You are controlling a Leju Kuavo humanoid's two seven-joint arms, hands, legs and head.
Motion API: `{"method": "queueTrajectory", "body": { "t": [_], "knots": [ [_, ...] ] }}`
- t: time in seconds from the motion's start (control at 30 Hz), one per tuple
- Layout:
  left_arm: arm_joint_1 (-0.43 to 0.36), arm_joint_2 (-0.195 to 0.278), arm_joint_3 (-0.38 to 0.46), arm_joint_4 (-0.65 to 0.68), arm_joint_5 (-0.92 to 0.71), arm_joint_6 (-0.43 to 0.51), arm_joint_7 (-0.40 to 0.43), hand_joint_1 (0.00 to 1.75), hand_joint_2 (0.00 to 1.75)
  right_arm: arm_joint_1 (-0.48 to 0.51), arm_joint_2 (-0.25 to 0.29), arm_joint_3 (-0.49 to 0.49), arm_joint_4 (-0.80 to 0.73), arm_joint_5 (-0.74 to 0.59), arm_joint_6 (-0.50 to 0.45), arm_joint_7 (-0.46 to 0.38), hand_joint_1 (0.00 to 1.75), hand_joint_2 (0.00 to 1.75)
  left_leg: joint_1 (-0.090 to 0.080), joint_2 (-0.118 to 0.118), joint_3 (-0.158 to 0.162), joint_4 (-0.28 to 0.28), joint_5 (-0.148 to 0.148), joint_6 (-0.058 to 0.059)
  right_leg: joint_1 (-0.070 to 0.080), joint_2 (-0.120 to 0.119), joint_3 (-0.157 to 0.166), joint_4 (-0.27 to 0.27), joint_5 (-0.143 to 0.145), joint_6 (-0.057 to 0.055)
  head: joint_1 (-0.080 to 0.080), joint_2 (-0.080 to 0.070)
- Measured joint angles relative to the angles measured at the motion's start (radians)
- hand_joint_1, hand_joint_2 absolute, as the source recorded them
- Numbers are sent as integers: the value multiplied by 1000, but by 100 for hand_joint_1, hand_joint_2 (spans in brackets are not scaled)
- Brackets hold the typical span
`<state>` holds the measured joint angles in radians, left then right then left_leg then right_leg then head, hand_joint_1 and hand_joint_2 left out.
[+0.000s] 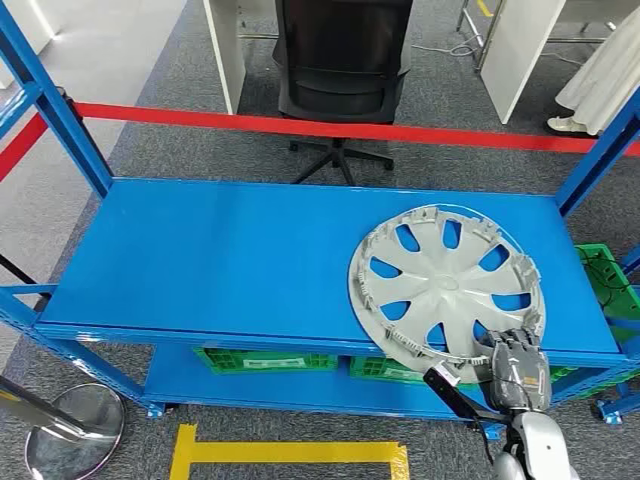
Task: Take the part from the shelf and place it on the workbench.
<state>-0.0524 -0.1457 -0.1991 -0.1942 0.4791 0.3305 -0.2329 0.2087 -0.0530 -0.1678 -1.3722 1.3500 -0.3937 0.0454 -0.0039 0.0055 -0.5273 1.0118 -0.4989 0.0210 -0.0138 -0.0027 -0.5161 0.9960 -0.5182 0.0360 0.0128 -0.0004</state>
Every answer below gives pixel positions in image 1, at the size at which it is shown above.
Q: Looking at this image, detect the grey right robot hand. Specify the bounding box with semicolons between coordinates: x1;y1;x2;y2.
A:
477;327;552;413

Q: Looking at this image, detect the grey plastic wheel cover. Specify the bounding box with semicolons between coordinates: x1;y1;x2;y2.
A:
347;204;547;386

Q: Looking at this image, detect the blue metal shelf rack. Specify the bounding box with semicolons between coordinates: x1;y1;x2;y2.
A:
0;0;640;425

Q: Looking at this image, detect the green plastic crate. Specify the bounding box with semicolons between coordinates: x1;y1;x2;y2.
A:
193;347;340;377
549;243;640;399
348;355;481;387

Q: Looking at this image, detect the person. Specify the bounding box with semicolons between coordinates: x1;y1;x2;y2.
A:
546;6;640;137

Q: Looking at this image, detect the white desk panel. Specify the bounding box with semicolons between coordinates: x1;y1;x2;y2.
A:
479;0;566;125
202;0;247;115

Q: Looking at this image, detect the red barrier belt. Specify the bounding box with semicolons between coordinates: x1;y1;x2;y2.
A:
0;101;640;183

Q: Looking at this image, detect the black office chair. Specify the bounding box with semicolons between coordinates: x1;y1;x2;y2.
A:
272;0;415;187

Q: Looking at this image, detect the chrome stanchion with round base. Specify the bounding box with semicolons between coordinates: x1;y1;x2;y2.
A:
0;374;126;480

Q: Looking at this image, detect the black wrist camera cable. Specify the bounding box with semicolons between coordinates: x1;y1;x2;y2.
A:
467;413;501;468

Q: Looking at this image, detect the white floor cable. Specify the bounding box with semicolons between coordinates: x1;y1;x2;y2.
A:
412;33;484;60

